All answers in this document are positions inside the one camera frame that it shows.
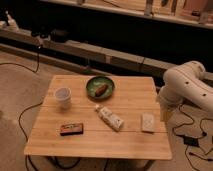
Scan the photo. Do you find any dark red box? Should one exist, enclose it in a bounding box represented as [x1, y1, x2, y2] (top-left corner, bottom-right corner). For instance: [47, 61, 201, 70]
[60, 123, 84, 136]

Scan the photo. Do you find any brown sausage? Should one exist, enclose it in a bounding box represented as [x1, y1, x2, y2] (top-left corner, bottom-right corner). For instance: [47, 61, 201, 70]
[95, 84, 108, 97]

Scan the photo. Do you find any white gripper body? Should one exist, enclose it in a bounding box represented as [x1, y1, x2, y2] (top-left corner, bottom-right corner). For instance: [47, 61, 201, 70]
[156, 86, 182, 122]

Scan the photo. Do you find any white tube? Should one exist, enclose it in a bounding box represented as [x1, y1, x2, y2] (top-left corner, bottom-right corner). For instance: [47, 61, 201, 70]
[95, 104, 124, 131]

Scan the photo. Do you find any wooden table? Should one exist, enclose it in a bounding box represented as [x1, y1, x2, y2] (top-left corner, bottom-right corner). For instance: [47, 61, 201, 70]
[24, 75, 172, 161]

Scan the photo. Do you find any black power adapter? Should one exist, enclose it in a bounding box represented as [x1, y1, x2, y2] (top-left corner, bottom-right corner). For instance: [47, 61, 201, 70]
[183, 136, 199, 147]

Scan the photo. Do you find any black device on ledge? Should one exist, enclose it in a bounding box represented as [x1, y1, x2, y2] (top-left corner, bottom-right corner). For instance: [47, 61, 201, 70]
[50, 29, 68, 43]

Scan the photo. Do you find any green plate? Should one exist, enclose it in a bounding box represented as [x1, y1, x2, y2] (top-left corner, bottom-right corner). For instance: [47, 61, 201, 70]
[86, 76, 115, 100]

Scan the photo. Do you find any white bottle on ledge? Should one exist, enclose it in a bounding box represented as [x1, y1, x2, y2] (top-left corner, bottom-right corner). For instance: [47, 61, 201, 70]
[6, 11, 19, 31]

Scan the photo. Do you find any white sponge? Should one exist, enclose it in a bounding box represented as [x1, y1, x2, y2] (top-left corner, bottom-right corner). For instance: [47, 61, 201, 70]
[141, 114, 155, 133]

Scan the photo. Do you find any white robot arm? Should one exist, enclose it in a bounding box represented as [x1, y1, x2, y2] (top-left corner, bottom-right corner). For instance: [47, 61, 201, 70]
[157, 61, 213, 122]

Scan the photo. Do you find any white plastic cup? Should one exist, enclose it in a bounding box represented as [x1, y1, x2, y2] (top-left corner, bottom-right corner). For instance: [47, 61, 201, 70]
[54, 87, 71, 109]

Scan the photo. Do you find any black floor cable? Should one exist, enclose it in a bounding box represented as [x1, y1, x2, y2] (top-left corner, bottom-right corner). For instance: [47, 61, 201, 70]
[0, 44, 81, 171]

